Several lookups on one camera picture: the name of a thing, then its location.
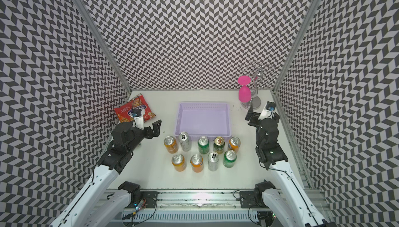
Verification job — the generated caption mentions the silver tall can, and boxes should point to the silver tall can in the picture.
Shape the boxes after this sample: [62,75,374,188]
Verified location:
[178,131,192,152]

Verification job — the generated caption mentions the orange fanta can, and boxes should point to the orange fanta can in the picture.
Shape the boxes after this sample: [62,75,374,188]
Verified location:
[190,154,204,173]
[171,154,187,172]
[228,136,241,153]

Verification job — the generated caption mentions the lilac plastic basket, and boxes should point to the lilac plastic basket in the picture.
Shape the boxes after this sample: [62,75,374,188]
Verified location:
[174,102,232,141]

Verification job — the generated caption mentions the green gold-top can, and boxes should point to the green gold-top can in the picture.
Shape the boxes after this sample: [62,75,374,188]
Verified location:
[213,136,225,154]

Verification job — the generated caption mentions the green can back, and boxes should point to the green can back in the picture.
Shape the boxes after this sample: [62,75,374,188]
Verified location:
[223,150,237,168]

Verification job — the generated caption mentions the orange Fanta can back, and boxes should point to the orange Fanta can back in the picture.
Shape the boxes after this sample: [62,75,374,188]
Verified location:
[190,154,204,173]

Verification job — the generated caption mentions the white patterned can back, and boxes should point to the white patterned can back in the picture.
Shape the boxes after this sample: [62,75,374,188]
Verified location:
[207,152,219,171]

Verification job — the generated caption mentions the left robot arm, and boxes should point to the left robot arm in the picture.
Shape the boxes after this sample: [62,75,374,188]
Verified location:
[51,120,162,227]

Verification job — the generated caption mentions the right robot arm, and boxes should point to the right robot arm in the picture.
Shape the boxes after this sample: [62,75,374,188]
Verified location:
[245,102,337,227]

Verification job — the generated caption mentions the pink wine glass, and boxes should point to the pink wine glass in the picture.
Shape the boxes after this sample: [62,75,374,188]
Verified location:
[238,76,251,103]

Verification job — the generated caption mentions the red candy bag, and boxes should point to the red candy bag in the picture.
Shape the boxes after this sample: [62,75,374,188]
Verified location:
[114,93,156,123]

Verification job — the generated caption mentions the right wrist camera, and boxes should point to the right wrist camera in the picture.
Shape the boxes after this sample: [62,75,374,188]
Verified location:
[258,101,276,120]

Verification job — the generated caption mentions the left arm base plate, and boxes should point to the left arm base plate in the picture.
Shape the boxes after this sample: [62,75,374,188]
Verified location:
[113,191,159,209]

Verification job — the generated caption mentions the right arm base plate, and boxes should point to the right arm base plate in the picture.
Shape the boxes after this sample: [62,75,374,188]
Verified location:
[239,191,269,209]

